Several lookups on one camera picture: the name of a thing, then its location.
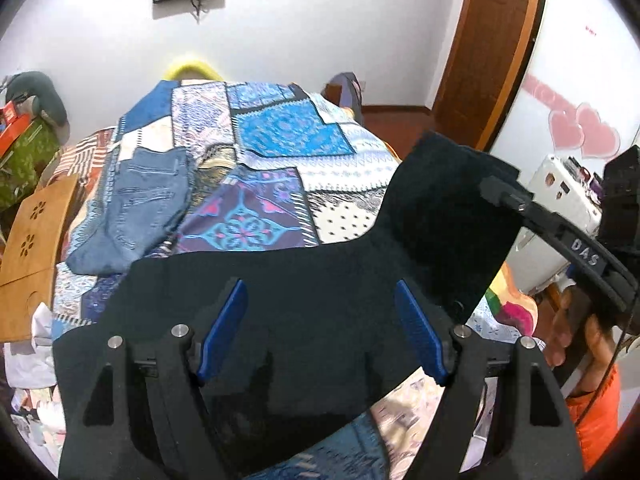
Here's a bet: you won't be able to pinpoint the black pants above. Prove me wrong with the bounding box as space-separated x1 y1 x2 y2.
52 132 533 478

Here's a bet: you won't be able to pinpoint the green patterned storage box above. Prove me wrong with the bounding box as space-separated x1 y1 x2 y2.
0 120 61 211

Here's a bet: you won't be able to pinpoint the orange box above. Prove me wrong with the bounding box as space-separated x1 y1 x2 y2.
0 112 33 156

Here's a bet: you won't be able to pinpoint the blue patchwork blanket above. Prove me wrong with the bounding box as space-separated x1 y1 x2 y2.
50 80 538 480

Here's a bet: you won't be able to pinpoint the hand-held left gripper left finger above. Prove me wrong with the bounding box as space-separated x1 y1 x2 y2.
57 277 251 480

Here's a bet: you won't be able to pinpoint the yellow bed footboard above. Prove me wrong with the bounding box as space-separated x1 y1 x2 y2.
162 57 223 82

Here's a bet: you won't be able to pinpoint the brown wooden door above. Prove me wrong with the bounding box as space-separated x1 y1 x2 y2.
432 0 546 148

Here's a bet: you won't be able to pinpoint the white crumpled cloth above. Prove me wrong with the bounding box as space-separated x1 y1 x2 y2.
2 305 66 441

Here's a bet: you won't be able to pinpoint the person's right hand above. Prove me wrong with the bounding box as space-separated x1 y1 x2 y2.
543 287 622 380

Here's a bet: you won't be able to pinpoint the rainbow patterned cloth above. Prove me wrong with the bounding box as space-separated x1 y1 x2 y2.
470 262 540 338

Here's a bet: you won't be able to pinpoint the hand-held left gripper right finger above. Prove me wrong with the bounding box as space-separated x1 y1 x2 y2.
394 280 586 480

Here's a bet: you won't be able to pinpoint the grey plush pillow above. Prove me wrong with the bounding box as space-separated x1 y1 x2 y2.
7 71 68 126

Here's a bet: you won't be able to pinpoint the striped orange bedsheet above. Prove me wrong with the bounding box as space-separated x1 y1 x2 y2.
37 127 118 196

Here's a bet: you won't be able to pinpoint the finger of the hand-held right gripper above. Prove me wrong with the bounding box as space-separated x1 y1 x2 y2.
479 176 564 242

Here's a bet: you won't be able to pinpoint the grey backpack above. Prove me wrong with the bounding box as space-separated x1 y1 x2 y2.
324 72 366 123

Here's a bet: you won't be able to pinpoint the blue jeans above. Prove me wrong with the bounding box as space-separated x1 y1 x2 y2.
66 147 198 276

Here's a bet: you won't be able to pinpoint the wooden lap desk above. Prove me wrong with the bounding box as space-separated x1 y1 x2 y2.
0 174 81 343

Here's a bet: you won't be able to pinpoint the white plastic cabinet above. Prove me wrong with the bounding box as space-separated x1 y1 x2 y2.
515 154 603 291

